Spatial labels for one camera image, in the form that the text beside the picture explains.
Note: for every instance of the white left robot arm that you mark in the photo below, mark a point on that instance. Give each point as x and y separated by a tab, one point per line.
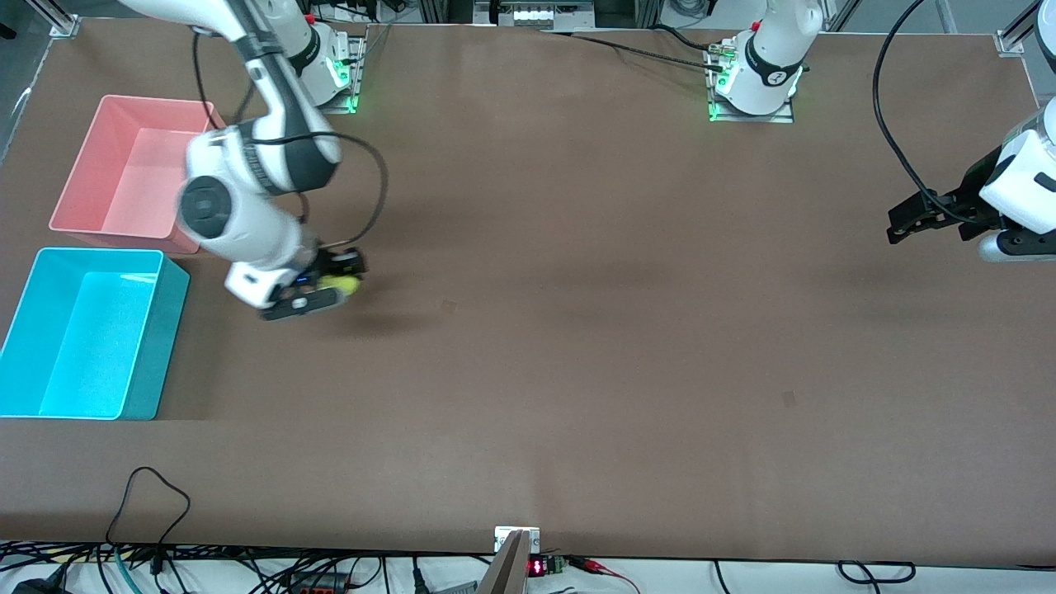
767	66

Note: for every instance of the yellow-green tennis ball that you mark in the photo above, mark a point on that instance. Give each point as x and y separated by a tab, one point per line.
342	285

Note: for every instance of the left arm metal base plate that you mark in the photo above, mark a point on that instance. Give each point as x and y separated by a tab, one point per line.
751	119

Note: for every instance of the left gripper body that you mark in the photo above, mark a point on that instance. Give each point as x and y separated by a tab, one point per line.
964	204

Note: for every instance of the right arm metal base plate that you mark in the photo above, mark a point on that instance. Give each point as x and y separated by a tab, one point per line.
356	82

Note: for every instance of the blue plastic bin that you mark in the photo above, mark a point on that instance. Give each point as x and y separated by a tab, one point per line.
91	346

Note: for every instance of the white device with lights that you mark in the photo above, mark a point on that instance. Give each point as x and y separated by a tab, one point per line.
536	15

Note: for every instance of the red LED display module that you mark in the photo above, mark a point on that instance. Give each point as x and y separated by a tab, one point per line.
538	568

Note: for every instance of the silver camera mount bracket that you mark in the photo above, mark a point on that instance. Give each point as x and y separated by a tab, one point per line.
503	540

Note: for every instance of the grey camera mount bar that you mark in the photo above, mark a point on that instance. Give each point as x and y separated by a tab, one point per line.
505	577

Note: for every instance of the pink plastic bin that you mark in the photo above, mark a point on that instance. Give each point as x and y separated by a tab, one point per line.
124	181

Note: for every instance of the aluminium frame corner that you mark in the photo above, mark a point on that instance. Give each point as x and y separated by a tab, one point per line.
64	26
1011	41

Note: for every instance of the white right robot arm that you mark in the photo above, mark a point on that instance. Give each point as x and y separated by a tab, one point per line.
231	206

